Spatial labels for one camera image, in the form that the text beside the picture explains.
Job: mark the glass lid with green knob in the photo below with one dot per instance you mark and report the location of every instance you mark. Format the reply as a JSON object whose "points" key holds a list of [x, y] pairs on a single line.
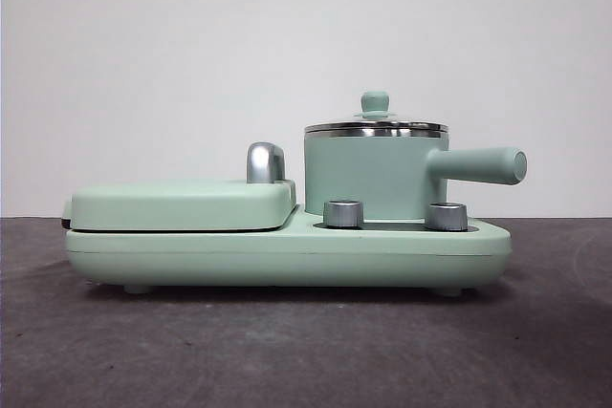
{"points": [[376, 101]]}

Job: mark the silver control knob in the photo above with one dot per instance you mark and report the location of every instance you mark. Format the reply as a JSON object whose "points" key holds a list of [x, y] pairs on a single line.
{"points": [[343, 213], [447, 217]]}

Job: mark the mint green breakfast machine base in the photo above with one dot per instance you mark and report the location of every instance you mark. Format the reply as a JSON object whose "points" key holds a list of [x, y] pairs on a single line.
{"points": [[287, 255]]}

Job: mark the mint green griddle cover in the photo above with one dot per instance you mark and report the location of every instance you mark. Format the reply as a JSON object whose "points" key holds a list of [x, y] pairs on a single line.
{"points": [[181, 207]]}

